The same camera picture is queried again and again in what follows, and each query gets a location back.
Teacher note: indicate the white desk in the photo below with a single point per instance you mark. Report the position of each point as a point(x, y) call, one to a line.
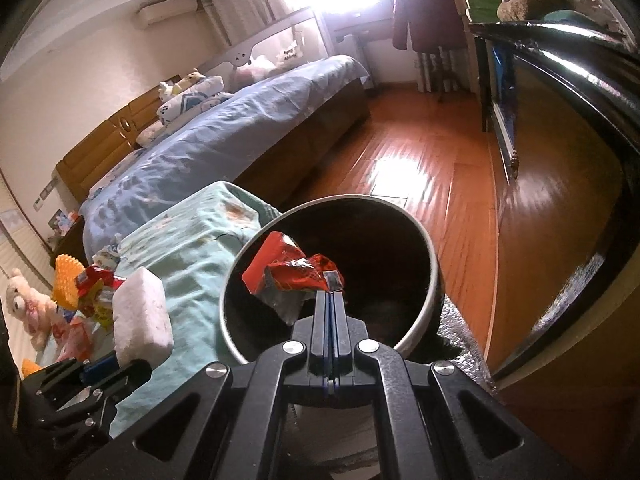
point(360, 22)

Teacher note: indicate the wooden headboard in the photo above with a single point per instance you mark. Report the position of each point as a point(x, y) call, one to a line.
point(95, 150)

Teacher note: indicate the wall radiator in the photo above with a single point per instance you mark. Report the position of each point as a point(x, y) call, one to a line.
point(435, 67)

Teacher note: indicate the dark hanging coat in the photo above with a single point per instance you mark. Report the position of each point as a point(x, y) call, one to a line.
point(425, 15)

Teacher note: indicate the grey crib rail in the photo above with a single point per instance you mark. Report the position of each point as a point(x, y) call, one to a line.
point(240, 52)

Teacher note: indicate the black round bin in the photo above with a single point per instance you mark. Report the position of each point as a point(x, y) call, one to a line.
point(385, 245)

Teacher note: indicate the white blue patterned pillow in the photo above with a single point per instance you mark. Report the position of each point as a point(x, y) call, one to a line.
point(192, 101)

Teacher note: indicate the pink plush toy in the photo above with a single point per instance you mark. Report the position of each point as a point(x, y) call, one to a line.
point(255, 70)

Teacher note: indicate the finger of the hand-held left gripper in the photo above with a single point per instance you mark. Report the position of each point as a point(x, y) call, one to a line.
point(131, 372)
point(100, 365)

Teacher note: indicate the beige teddy bear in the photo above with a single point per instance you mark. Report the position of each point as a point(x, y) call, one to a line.
point(22, 300)

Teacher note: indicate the bed with blue sheet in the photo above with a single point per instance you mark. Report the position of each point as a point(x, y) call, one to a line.
point(210, 135)

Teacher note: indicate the orange ridged plastic tray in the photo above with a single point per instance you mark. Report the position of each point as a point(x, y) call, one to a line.
point(67, 280)

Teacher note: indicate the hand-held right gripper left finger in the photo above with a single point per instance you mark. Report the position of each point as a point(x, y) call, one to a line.
point(322, 321)

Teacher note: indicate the white air conditioner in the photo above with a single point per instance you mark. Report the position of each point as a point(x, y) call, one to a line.
point(167, 10)

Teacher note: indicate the small yellow white plush toy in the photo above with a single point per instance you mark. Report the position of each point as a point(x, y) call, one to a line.
point(187, 80)

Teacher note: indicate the teal patterned tablecloth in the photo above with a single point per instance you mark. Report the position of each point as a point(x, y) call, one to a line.
point(195, 270)

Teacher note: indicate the white foam block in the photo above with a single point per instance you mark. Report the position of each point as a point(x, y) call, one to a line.
point(142, 315)

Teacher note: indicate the dark nightstand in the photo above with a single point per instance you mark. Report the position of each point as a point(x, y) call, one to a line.
point(70, 245)

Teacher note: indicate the pink snack packet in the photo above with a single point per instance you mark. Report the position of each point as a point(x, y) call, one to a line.
point(75, 340)

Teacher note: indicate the pale curtain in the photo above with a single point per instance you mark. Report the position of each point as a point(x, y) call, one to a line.
point(240, 0)

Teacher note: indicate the red yellow snack packet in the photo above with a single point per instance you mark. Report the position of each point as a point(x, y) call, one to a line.
point(95, 285)

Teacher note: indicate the red snack wrapper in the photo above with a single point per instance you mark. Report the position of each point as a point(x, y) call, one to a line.
point(285, 265)

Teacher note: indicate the black glossy cabinet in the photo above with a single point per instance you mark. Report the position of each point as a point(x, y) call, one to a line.
point(575, 50)

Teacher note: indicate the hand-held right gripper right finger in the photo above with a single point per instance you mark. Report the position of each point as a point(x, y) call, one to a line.
point(338, 321)

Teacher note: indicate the plain white pillow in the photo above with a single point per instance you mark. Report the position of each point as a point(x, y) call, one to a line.
point(150, 134)

